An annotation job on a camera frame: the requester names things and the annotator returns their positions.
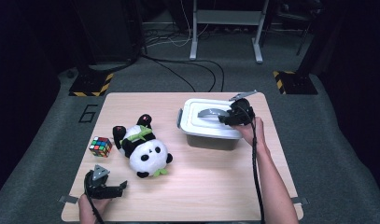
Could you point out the person's right hand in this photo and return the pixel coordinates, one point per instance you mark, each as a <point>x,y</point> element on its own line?
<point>248,132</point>

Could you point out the black chair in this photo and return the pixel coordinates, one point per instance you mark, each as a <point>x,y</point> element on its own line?
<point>298,18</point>

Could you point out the translucent grey storage box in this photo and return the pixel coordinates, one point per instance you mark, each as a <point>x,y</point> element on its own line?
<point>209,143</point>

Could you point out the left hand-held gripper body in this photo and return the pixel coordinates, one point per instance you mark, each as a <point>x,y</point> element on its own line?
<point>99,189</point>

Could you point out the person's left hand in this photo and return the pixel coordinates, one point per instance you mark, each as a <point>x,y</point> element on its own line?
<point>94,210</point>

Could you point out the black yellow striped base plate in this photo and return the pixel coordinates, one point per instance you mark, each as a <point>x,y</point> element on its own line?
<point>91,84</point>
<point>298,83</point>

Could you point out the white metal stand frame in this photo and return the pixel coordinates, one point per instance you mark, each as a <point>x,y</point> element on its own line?
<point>228,17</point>

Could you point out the multicoloured puzzle cube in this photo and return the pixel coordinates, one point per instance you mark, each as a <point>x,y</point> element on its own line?
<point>100,146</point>

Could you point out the grey tape strip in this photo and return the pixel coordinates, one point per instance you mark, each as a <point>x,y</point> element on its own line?
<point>68,199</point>
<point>301,201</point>

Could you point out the dark curtain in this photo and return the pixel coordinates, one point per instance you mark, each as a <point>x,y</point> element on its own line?
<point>19,77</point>
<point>358,77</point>

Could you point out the panda plush toy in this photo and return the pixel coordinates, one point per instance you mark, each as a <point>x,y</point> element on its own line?
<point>147,152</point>

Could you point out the dark cabinet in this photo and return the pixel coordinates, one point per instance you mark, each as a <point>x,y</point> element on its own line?
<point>106,31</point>

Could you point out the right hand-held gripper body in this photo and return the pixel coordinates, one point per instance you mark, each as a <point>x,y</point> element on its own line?
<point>242,112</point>

